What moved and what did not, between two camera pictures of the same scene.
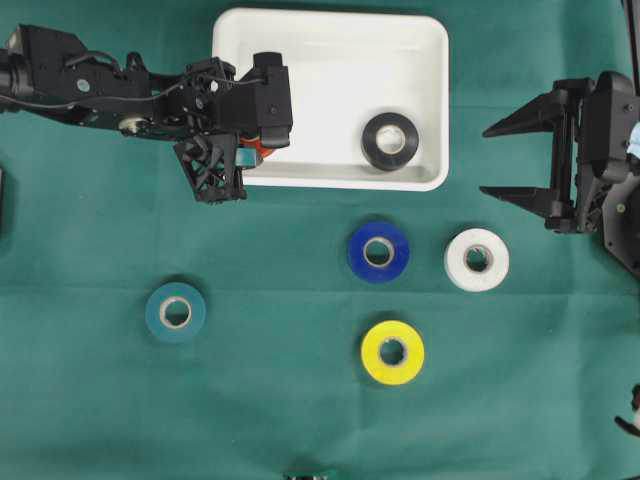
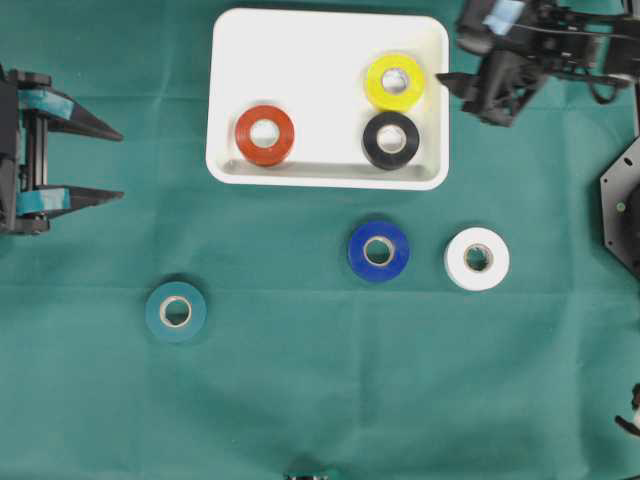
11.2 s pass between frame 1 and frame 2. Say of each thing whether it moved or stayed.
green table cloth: stayed
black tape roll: stayed
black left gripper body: moved
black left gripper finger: moved
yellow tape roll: moved
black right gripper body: moved
